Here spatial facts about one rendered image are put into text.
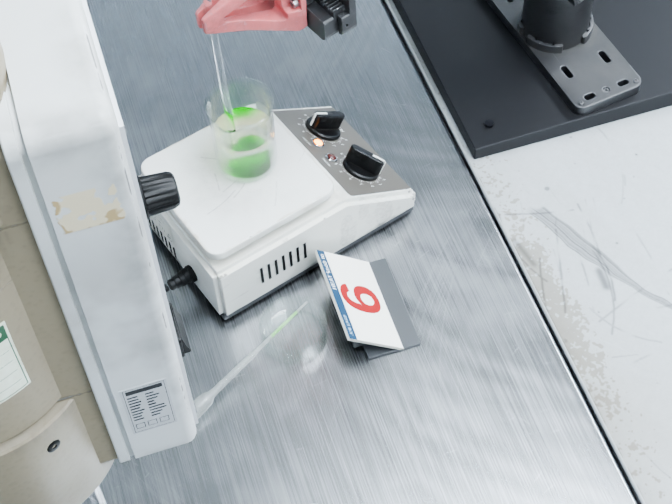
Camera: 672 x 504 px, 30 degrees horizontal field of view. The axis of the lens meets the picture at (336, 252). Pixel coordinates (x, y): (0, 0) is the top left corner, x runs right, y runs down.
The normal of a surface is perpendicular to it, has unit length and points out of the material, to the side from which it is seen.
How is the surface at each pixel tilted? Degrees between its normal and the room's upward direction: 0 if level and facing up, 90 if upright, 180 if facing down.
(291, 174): 0
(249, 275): 90
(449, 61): 2
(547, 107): 2
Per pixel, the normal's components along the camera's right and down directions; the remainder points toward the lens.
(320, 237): 0.58, 0.65
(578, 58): -0.05, -0.57
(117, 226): 0.31, 0.76
